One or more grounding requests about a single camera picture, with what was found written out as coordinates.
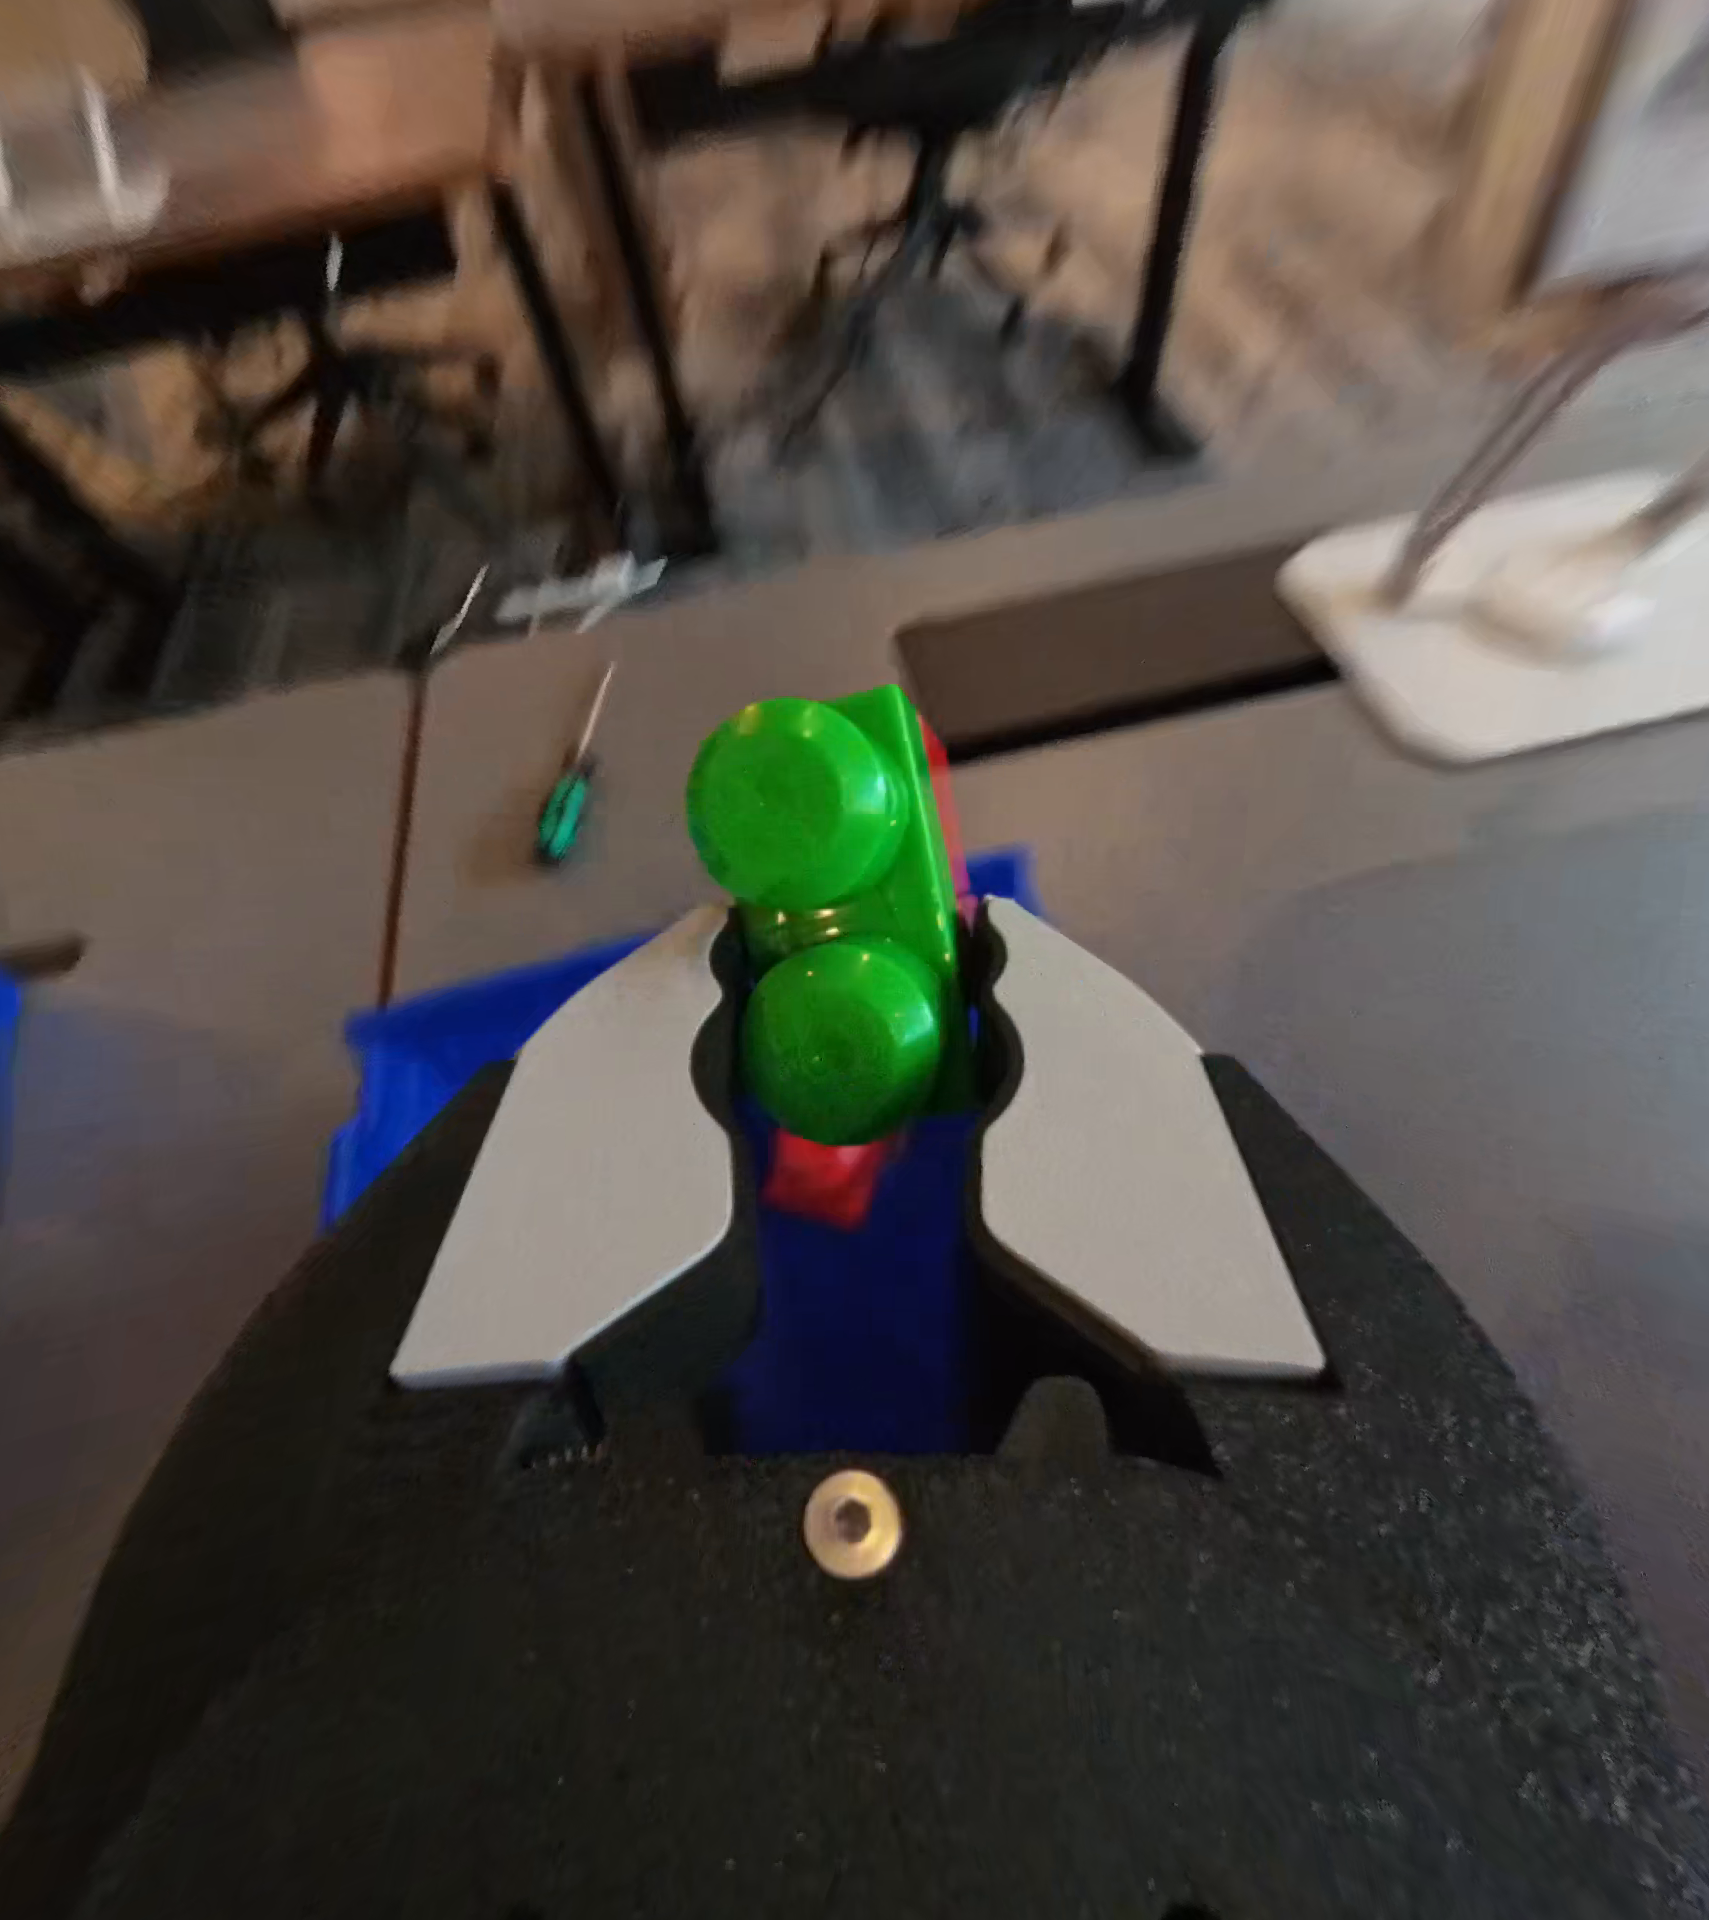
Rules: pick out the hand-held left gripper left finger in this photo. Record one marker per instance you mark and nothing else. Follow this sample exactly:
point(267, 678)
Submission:
point(571, 1201)

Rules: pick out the blue bin with white label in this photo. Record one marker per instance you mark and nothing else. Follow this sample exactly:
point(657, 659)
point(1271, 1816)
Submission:
point(434, 1066)

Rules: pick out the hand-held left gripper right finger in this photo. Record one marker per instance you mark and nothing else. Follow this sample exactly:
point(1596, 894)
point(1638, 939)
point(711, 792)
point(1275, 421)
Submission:
point(1154, 1201)

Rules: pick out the red single-stud mega block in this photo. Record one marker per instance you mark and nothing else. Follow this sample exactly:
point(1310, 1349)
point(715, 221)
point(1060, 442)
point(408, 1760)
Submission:
point(830, 1176)

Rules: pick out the green mega block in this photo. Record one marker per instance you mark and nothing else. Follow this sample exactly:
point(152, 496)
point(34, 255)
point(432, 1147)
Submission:
point(824, 826)

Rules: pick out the wooden background desk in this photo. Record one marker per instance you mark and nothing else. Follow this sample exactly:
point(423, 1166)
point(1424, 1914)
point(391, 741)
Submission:
point(884, 76)
point(194, 211)

